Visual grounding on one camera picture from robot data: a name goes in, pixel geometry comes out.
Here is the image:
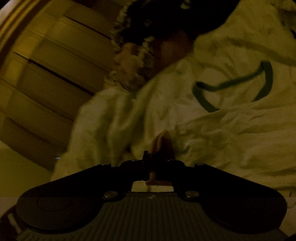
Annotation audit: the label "white small garment green trim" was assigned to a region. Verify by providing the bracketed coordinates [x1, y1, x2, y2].
[51, 1, 295, 235]

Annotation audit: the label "wooden wardrobe doors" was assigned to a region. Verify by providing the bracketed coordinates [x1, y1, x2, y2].
[1, 1, 119, 170]

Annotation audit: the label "patterned dark pillow pile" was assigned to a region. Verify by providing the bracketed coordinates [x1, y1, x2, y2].
[104, 1, 239, 92]

